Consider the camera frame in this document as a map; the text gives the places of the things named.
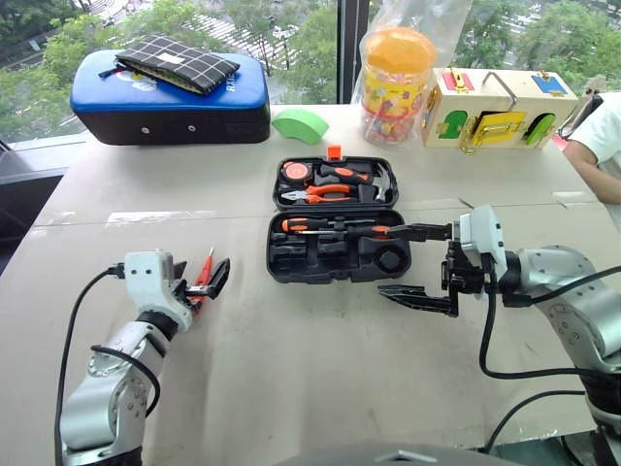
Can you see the black white checkered pouch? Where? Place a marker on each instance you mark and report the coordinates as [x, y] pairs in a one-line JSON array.
[[179, 60]]

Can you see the person in white shirt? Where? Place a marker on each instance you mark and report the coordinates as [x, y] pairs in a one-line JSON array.
[[604, 126]]

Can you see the dark window frame post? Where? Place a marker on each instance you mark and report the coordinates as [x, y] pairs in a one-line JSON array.
[[351, 48]]

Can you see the orange tool case latch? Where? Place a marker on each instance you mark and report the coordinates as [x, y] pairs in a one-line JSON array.
[[335, 153]]

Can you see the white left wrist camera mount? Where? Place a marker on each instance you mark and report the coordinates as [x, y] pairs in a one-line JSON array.
[[145, 281]]

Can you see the small red screwdriver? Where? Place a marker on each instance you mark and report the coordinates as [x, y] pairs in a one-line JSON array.
[[206, 269]]

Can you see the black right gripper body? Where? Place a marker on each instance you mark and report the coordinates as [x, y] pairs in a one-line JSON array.
[[466, 274]]

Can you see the clear plastic bag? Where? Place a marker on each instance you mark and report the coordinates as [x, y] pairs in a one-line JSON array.
[[446, 29]]

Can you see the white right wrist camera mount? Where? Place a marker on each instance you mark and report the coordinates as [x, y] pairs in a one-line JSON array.
[[485, 233]]

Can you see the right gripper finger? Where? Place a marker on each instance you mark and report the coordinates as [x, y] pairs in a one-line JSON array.
[[427, 232], [422, 298]]

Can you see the black plastic tool case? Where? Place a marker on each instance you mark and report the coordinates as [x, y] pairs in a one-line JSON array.
[[335, 264]]

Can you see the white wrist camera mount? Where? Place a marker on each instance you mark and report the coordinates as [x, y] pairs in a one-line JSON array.
[[145, 281], [485, 233]]

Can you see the green curved foam block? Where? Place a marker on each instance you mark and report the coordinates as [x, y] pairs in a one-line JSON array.
[[301, 123]]

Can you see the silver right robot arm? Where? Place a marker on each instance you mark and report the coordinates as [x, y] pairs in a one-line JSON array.
[[572, 291]]

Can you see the wooden lock puzzle box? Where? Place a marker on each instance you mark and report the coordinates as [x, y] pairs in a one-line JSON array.
[[495, 92]]

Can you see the clear jar with orange lid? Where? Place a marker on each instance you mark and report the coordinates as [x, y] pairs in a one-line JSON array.
[[395, 87]]

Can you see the person's bare forearm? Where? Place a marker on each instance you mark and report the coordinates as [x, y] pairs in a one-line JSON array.
[[594, 170]]

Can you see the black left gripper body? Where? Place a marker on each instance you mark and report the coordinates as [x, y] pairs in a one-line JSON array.
[[196, 290]]

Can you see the dark side furniture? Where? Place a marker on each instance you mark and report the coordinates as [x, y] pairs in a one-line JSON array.
[[24, 204]]

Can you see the orange black tape measure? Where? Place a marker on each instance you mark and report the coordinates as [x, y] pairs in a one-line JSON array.
[[296, 171]]

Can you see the blue black padded case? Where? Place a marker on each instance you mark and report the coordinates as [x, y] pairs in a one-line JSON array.
[[170, 119]]

